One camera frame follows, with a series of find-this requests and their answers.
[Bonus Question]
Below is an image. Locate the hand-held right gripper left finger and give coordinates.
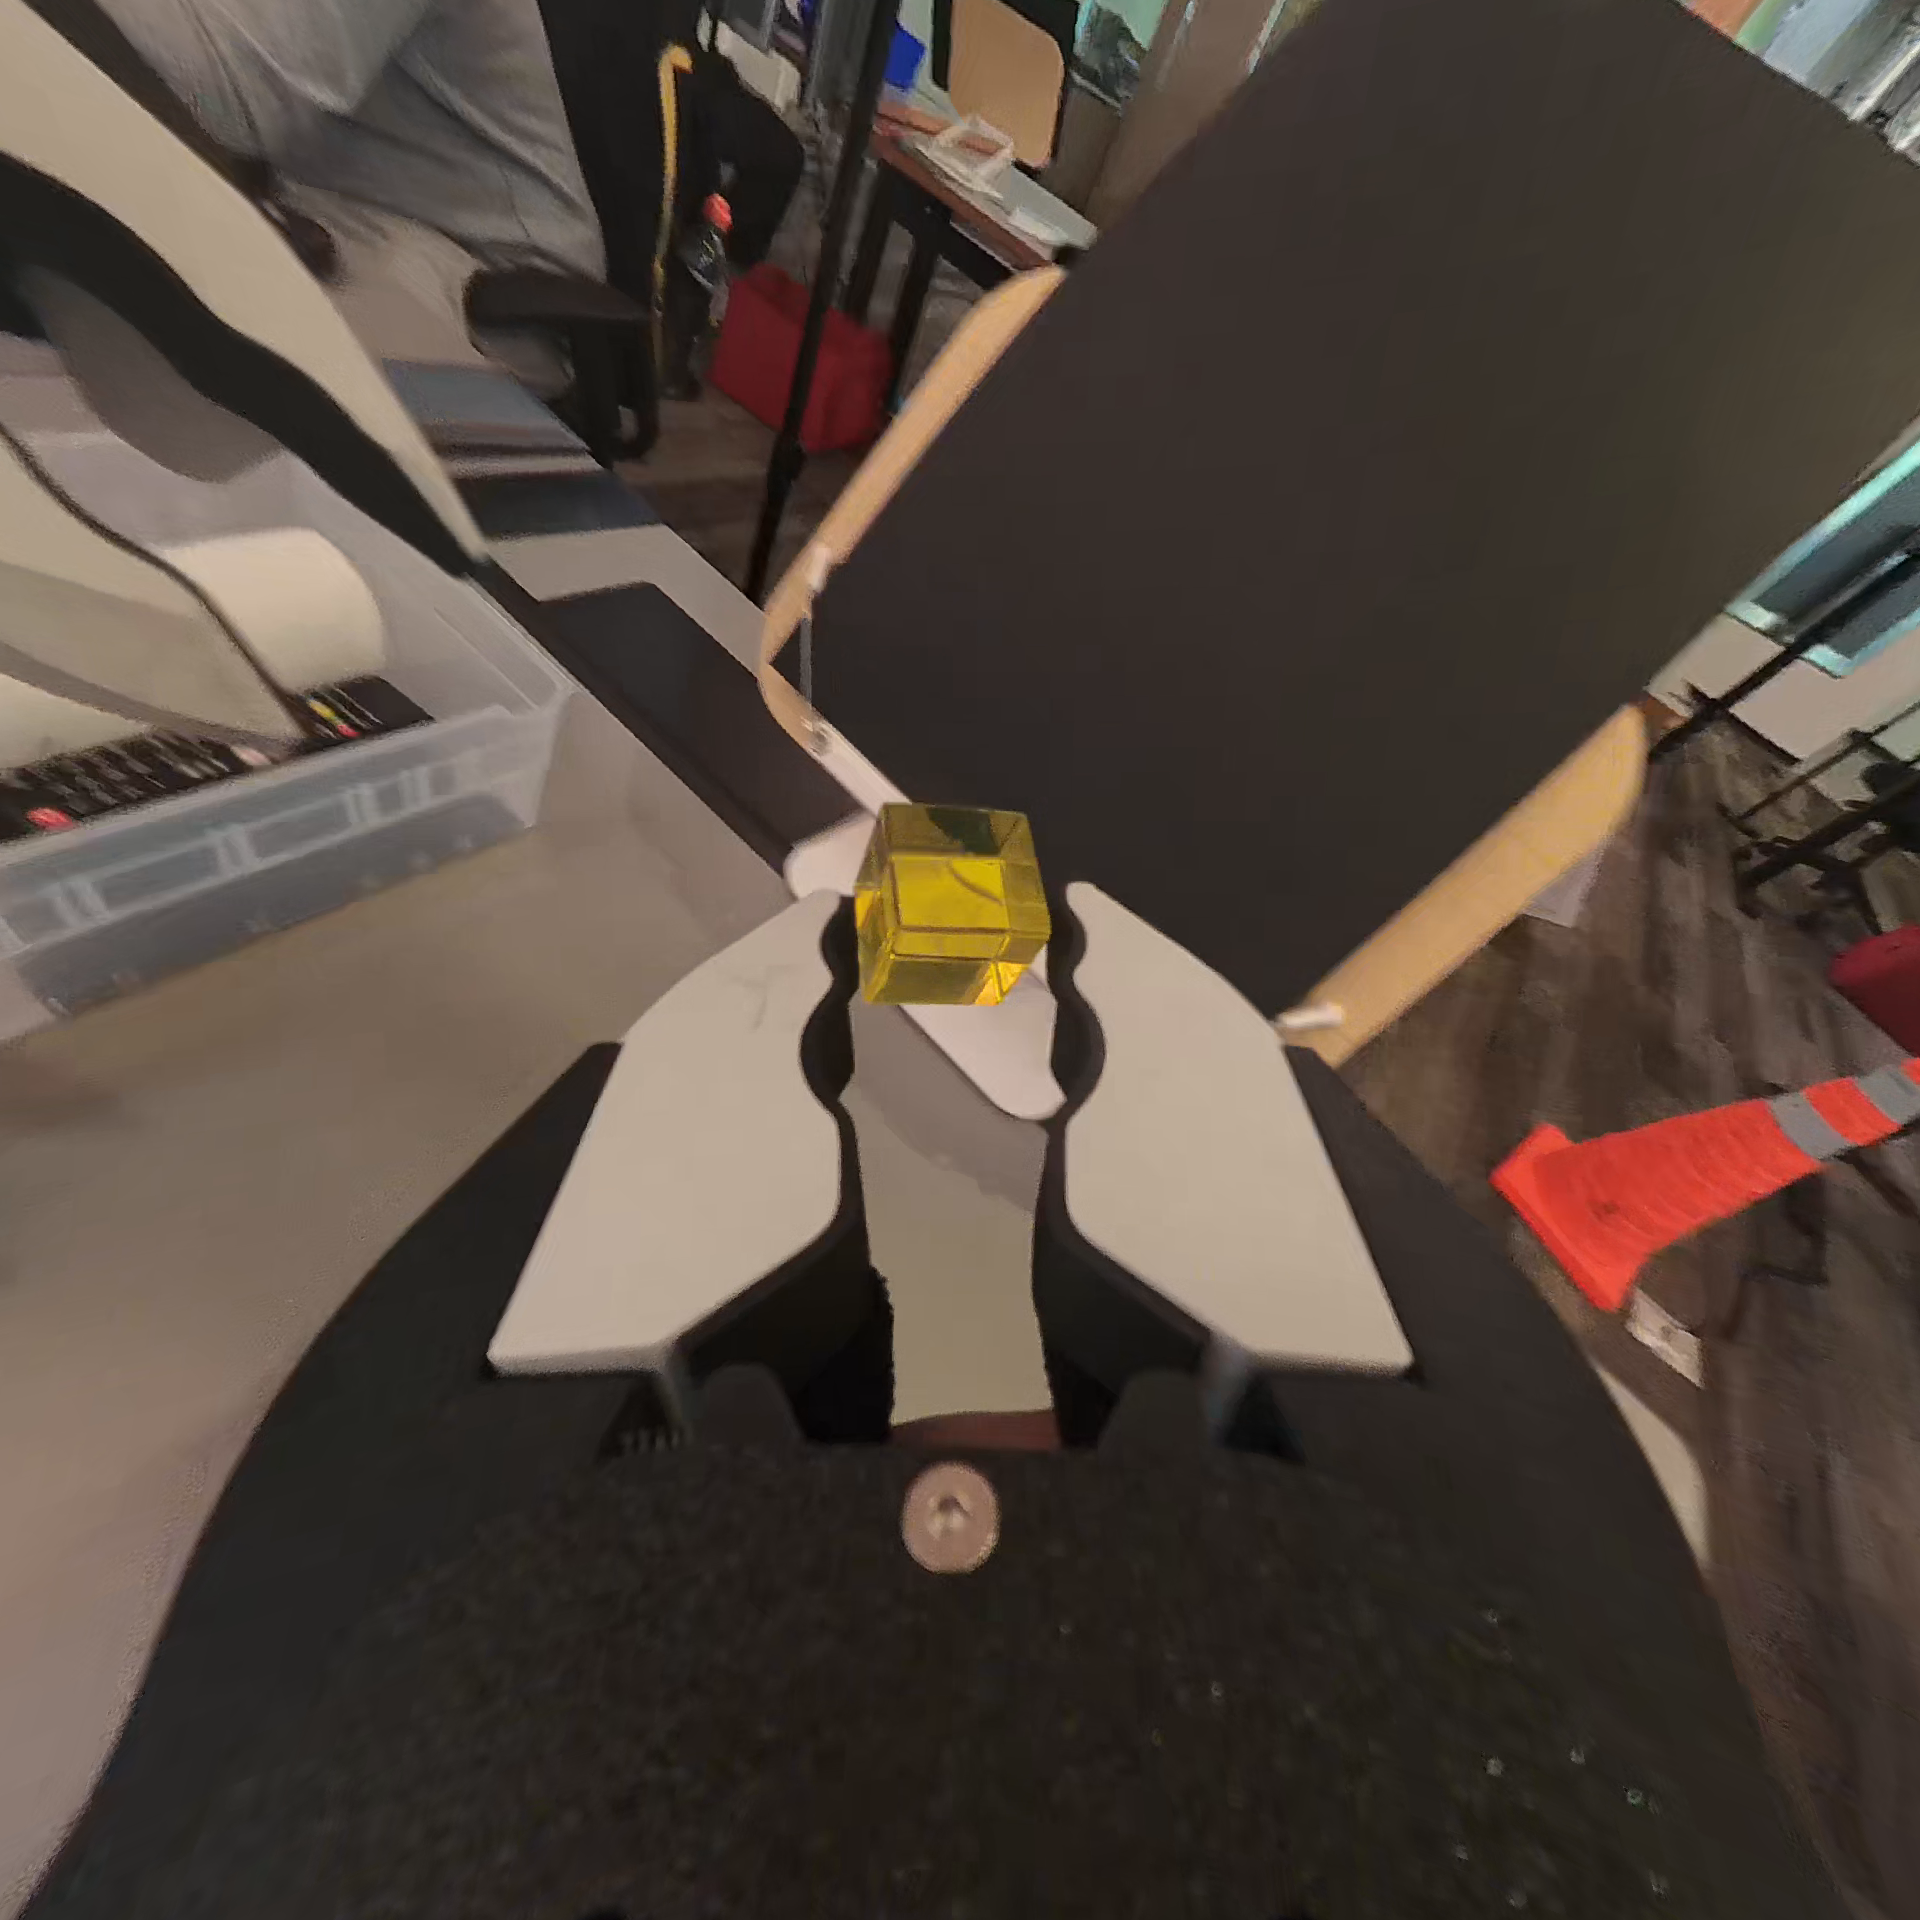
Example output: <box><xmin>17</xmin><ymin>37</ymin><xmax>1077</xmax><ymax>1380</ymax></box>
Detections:
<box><xmin>487</xmin><ymin>888</ymin><xmax>888</xmax><ymax>1390</ymax></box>

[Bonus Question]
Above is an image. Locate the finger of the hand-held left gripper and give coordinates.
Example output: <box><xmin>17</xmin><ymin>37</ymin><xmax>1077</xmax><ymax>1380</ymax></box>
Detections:
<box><xmin>0</xmin><ymin>0</ymin><xmax>495</xmax><ymax>579</ymax></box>
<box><xmin>0</xmin><ymin>322</ymin><xmax>401</xmax><ymax>534</ymax></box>

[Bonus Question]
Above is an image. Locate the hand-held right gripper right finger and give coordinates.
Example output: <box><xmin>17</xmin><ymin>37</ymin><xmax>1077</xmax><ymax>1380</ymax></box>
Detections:
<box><xmin>1039</xmin><ymin>882</ymin><xmax>1417</xmax><ymax>1390</ymax></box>

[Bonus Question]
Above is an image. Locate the white bottle with black cap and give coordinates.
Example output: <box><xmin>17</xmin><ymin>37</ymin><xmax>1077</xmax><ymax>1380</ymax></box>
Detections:
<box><xmin>0</xmin><ymin>442</ymin><xmax>390</xmax><ymax>736</ymax></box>

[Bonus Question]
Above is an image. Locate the yellow transparent cube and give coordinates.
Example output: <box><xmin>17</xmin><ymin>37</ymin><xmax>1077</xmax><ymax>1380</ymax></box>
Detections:
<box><xmin>854</xmin><ymin>800</ymin><xmax>1048</xmax><ymax>1010</ymax></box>

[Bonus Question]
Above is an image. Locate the clear plastic bin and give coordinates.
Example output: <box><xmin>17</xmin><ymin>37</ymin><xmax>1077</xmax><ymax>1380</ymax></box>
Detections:
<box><xmin>0</xmin><ymin>353</ymin><xmax>577</xmax><ymax>1022</ymax></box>

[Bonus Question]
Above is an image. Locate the grey desk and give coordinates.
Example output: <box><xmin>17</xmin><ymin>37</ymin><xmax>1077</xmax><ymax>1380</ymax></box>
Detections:
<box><xmin>0</xmin><ymin>497</ymin><xmax>903</xmax><ymax>1877</ymax></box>

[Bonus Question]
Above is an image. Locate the black office chair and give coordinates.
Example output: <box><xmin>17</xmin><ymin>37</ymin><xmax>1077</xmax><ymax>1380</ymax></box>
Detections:
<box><xmin>462</xmin><ymin>267</ymin><xmax>666</xmax><ymax>464</ymax></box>

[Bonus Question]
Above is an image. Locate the black backpack with yellow stripe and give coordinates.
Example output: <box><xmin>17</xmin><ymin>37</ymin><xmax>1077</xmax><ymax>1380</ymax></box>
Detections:
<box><xmin>538</xmin><ymin>0</ymin><xmax>806</xmax><ymax>408</ymax></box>

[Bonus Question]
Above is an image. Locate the orange traffic cone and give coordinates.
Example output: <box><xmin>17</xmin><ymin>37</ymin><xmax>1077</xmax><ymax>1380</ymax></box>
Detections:
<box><xmin>1488</xmin><ymin>1054</ymin><xmax>1920</xmax><ymax>1316</ymax></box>

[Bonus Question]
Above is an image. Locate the dark bottle with red cap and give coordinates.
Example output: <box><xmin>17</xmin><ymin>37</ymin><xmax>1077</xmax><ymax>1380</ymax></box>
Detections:
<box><xmin>679</xmin><ymin>193</ymin><xmax>742</xmax><ymax>336</ymax></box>

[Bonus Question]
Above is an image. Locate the red box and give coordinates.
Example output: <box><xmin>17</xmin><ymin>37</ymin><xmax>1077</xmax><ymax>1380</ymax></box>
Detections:
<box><xmin>709</xmin><ymin>262</ymin><xmax>897</xmax><ymax>458</ymax></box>

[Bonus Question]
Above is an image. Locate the black stand pole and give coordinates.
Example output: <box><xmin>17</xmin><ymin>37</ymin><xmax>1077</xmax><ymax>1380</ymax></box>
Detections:
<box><xmin>746</xmin><ymin>0</ymin><xmax>905</xmax><ymax>601</ymax></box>

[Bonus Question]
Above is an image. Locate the black board on wooden panel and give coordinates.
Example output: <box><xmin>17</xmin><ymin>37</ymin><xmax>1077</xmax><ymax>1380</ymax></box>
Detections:
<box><xmin>758</xmin><ymin>0</ymin><xmax>1920</xmax><ymax>1070</ymax></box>

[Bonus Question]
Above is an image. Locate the wooden table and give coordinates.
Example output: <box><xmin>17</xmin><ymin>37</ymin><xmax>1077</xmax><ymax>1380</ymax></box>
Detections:
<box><xmin>862</xmin><ymin>97</ymin><xmax>1105</xmax><ymax>413</ymax></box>

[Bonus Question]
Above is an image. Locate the light wooden board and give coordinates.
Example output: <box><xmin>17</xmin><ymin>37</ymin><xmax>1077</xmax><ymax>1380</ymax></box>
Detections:
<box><xmin>952</xmin><ymin>0</ymin><xmax>1070</xmax><ymax>166</ymax></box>

